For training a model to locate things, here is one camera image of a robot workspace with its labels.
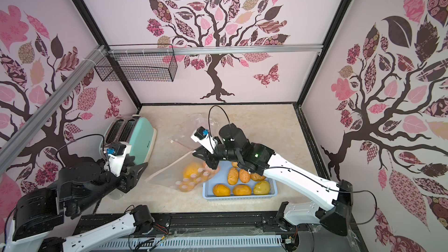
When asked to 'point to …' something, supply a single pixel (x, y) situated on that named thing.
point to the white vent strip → (184, 241)
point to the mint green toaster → (139, 131)
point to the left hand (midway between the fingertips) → (139, 165)
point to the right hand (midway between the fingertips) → (195, 149)
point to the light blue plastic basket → (217, 187)
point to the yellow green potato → (262, 188)
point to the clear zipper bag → (171, 176)
